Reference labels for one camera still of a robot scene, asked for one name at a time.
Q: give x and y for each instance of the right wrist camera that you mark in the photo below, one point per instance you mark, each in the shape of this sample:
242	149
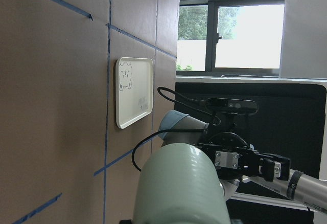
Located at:
232	106

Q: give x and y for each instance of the cream bear tray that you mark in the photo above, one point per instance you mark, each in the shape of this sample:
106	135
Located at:
134	90

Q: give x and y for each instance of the light green cup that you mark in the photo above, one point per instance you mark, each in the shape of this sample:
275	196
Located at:
179	184

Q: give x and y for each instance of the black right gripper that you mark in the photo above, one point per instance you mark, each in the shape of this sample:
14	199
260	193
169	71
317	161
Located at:
232	158

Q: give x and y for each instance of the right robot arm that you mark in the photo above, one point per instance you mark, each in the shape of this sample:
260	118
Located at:
178	127

